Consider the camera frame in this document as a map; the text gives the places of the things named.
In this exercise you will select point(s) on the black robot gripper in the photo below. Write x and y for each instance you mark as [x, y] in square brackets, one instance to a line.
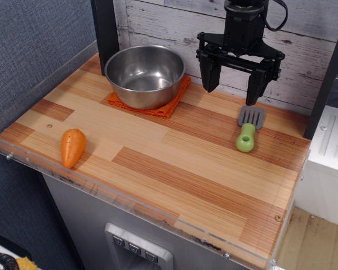
[245, 22]

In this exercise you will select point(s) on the green handled grey toy spatula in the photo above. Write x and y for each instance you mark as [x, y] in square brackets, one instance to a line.
[250, 119]

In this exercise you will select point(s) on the orange folded cloth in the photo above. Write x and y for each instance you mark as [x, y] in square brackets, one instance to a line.
[163, 112]

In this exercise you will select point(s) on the stainless steel bowl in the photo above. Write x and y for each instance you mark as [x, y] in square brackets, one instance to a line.
[145, 77]

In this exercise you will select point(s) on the white side cabinet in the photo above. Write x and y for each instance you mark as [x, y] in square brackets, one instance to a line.
[317, 188]

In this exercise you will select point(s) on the orange toy carrot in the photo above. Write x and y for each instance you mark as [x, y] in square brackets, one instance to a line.
[73, 143]

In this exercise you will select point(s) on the clear acrylic table guard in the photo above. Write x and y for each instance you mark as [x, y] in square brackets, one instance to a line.
[183, 173]

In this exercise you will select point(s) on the grey toy fridge cabinet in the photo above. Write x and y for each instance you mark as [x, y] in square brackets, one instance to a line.
[86, 216]

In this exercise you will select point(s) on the silver dispenser button panel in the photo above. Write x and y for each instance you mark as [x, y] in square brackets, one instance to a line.
[135, 249]

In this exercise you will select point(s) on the yellow black object bottom left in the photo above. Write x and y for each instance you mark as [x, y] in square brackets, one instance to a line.
[13, 256]

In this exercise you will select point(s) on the black right vertical post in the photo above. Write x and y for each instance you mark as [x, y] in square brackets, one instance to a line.
[323, 95]

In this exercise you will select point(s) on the black vertical post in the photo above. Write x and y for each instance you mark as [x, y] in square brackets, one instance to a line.
[323, 95]
[106, 30]

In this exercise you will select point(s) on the black left vertical post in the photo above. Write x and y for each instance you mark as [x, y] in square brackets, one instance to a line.
[106, 30]

